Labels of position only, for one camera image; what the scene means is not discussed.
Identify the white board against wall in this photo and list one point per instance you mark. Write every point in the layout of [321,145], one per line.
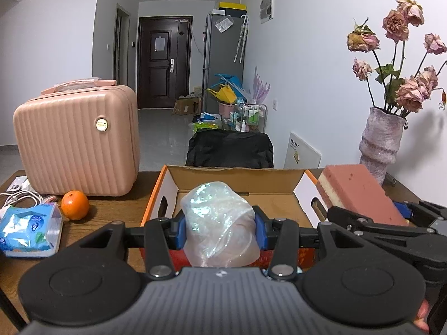
[300,155]

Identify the grey refrigerator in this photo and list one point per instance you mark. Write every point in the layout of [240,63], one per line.
[225,42]

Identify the purple feather decoration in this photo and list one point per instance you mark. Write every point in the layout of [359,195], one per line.
[260,89]

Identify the purple textured vase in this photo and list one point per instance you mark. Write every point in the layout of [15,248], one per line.
[380,142]

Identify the pink layered sponge block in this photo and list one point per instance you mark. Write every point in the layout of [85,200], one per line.
[352,187]

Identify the yellow box on fridge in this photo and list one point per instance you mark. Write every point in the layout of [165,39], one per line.
[232,5]

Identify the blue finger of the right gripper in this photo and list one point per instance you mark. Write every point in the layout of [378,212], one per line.
[423,214]
[423,248]

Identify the red orange cardboard box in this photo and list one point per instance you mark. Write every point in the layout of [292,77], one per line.
[280,193]

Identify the dried pink rose bouquet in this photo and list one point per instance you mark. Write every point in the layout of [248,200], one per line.
[389,89]

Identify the blue tissue pack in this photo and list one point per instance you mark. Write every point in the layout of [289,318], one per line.
[33,232]

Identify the metal trolley with bottles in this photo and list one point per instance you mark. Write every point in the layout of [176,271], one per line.
[248,118]

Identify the yellow blue bags pile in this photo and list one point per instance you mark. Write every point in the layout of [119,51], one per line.
[228,89]

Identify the cardboard box on floor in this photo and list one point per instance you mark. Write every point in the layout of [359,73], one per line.
[187,106]

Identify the iridescent plastic bag bundle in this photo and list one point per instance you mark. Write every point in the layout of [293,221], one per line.
[220,227]

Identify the pink ribbed vanity suitcase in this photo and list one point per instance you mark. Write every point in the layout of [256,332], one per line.
[81,135]

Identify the wall electrical panel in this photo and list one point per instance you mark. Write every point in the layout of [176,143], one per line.
[266,12]

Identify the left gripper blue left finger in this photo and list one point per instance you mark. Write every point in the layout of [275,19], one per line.
[161,242]

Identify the orange tangerine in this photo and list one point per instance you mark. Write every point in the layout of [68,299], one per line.
[75,205]

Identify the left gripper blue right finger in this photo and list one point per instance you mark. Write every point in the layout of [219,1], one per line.
[286,248]

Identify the dark brown entrance door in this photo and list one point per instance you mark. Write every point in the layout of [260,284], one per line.
[163,60]

